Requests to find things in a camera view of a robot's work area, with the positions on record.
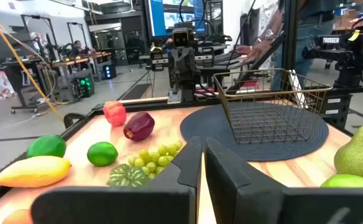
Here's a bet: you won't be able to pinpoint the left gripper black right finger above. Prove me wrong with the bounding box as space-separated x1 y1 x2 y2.
204 136 363 224

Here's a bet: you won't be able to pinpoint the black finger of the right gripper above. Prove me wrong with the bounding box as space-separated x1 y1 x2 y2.
172 51 183 82
181 51 192 82

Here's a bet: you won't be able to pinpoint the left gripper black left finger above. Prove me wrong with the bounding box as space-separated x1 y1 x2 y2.
30 136 203 224

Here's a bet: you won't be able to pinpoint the small green lime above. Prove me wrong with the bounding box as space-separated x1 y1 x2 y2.
86 141 119 167

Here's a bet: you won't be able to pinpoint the dark red apple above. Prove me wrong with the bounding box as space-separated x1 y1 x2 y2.
122 111 156 142

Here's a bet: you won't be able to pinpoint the red bell pepper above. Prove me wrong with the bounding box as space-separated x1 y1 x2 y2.
103 100 127 127

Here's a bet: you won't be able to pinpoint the large green pear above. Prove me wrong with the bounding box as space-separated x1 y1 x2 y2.
333 111 363 184

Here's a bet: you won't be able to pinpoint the black floor mat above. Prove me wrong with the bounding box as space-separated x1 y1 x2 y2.
118 83 154 101

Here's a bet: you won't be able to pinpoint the large blue lit monitor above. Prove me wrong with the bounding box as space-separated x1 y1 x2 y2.
147 0 208 37

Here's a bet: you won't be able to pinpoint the green grape bunch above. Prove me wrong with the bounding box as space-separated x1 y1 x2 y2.
106 139 184 189

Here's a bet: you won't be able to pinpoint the person's hand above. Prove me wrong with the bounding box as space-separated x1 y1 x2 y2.
234 39 273 63

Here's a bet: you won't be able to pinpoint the dark round plate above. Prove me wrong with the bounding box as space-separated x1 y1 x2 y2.
180 104 330 162

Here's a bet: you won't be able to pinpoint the computer tower blue lights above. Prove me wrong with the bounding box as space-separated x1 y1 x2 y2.
103 63 118 80

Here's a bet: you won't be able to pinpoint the silver wristwatch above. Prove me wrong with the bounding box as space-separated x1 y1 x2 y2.
264 28 277 41

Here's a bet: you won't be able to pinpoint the computer tower green lights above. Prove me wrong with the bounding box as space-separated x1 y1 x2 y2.
70 72 96 100

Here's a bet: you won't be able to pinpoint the person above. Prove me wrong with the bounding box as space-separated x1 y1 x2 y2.
70 39 91 57
231 0 336 91

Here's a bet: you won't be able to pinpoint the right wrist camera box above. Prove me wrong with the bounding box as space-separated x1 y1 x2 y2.
171 27 195 48

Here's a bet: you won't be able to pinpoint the silver mounting bracket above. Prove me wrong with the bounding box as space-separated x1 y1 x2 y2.
167 89 183 104

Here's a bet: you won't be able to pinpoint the black frame clip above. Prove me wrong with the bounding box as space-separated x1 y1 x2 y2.
63 112 86 129

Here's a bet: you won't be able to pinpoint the gold wire basket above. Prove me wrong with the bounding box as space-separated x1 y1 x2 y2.
213 67 334 146

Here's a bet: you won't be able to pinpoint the yellow hanging cable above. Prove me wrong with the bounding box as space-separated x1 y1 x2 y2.
0 4 65 123

